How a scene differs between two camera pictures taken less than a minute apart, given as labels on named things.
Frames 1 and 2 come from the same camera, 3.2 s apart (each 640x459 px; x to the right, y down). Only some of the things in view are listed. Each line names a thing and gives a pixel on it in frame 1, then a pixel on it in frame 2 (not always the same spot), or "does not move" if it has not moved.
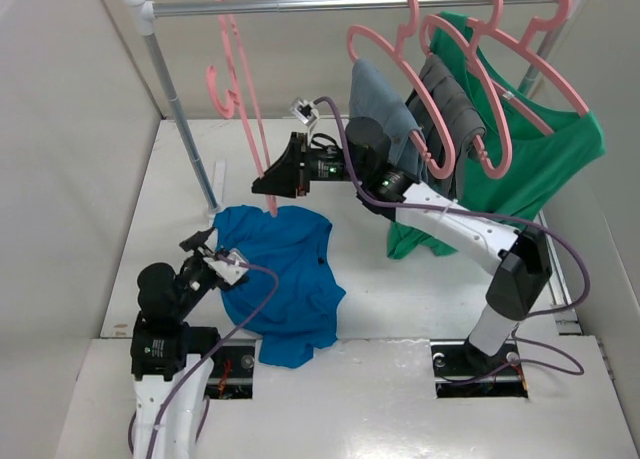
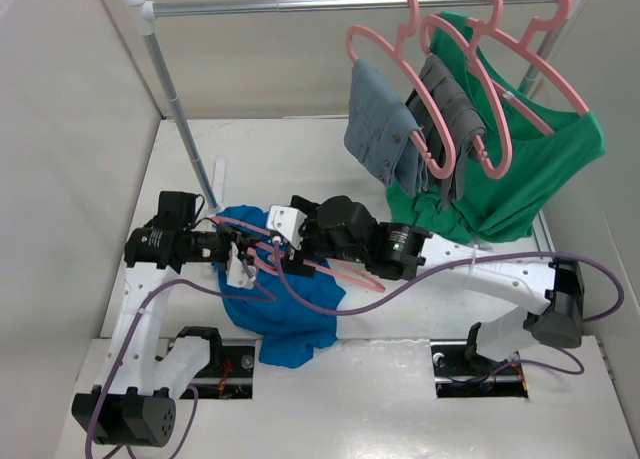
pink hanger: [245, 90] -> [281, 253]
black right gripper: [288, 178] -> [310, 222]
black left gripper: [197, 245] -> [231, 236]
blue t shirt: [293, 244] does not move
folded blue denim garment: [374, 97] does not move
